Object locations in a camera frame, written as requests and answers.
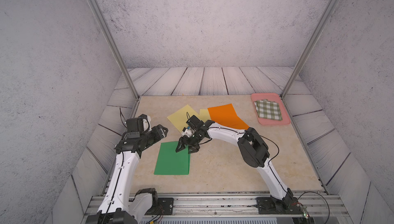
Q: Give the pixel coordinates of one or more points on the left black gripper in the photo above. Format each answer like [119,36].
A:
[158,133]

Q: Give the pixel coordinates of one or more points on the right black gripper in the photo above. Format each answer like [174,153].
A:
[193,148]

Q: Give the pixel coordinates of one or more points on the green paper sheet front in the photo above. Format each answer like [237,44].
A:
[170,162]

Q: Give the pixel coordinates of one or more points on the yellow paper sheet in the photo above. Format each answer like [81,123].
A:
[180,117]
[204,115]

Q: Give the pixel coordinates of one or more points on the orange paper sheet front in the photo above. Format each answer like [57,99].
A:
[227,116]

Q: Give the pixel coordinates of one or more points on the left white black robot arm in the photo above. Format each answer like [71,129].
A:
[116,207]

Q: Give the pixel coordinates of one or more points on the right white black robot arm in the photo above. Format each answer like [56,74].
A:
[254,152]

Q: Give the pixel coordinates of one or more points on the green checkered cloth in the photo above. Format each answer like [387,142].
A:
[268,110]

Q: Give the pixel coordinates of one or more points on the pink plastic tray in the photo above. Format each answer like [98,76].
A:
[271,97]

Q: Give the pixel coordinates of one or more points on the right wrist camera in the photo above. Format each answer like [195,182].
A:
[187,131]

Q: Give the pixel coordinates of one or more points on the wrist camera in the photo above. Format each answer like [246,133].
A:
[187,131]
[145,119]

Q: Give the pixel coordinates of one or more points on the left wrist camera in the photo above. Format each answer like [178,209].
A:
[145,119]

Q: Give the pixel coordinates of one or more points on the aluminium front rail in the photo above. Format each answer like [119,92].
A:
[233,208]

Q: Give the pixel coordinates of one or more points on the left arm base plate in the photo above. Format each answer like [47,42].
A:
[161,206]

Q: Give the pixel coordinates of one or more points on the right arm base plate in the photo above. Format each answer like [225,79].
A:
[268,205]

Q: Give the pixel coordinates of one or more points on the left aluminium frame post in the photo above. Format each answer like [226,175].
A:
[93,4]

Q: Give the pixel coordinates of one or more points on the aluminium frame post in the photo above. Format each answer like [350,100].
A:
[93,4]
[326,14]

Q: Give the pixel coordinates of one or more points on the right aluminium frame post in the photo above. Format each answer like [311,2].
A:
[326,14]

